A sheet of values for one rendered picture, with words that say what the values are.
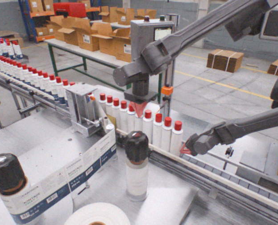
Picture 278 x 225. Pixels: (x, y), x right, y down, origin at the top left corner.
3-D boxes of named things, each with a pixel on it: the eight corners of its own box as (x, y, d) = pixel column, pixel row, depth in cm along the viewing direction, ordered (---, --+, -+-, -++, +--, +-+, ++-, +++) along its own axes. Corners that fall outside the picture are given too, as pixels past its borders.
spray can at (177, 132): (167, 157, 100) (171, 123, 89) (170, 151, 104) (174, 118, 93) (177, 161, 98) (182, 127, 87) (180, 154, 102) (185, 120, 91)
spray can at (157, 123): (150, 147, 106) (151, 115, 95) (155, 143, 109) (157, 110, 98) (158, 152, 103) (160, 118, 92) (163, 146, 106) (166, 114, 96)
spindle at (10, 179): (10, 219, 72) (-24, 161, 57) (34, 201, 78) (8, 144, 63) (23, 234, 68) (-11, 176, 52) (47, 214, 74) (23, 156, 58)
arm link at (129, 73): (170, 66, 60) (155, 41, 60) (145, 76, 52) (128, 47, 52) (146, 84, 69) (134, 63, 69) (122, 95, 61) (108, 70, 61)
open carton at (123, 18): (114, 24, 516) (113, 8, 496) (126, 22, 541) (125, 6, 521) (123, 26, 493) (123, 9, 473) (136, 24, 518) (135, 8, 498)
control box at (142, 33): (130, 63, 97) (130, 20, 87) (163, 59, 102) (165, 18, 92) (137, 69, 89) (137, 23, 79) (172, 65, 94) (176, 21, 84)
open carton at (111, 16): (98, 22, 547) (97, 6, 528) (112, 20, 581) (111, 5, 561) (107, 23, 528) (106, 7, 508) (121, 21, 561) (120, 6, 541)
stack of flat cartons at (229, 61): (205, 67, 472) (207, 53, 455) (213, 61, 508) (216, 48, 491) (233, 73, 438) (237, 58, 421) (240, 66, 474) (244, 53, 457)
